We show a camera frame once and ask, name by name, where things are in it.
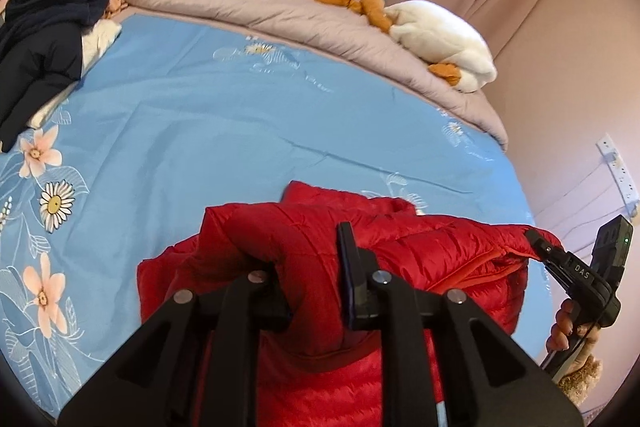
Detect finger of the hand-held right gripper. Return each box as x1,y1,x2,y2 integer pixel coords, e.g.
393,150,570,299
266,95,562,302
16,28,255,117
524,228,566,264

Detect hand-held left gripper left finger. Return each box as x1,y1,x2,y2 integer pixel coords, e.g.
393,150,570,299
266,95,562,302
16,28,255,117
59,263,292,427

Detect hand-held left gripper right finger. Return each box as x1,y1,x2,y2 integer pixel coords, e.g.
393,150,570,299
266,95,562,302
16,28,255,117
336,221,584,427

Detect red down jacket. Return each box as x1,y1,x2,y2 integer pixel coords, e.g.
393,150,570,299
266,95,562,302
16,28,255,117
136,181,563,427

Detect person's right forearm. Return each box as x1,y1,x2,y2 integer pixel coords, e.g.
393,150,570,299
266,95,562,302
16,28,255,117
557,354,604,400

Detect person's right hand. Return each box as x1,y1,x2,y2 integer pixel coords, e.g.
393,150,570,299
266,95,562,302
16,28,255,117
546,298,601,375

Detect white power strip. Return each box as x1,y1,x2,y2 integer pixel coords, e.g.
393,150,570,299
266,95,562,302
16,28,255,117
596,133,640,204

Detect blue floral bed sheet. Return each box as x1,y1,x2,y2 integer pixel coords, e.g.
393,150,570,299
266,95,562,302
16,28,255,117
0,2,551,419

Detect white goose plush toy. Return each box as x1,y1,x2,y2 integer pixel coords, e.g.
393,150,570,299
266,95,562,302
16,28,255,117
306,0,498,94

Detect white cloth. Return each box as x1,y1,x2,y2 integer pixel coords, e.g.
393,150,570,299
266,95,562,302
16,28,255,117
27,19,123,128

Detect black puffer jacket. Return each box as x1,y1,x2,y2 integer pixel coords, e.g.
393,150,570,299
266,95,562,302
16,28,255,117
0,13,85,154

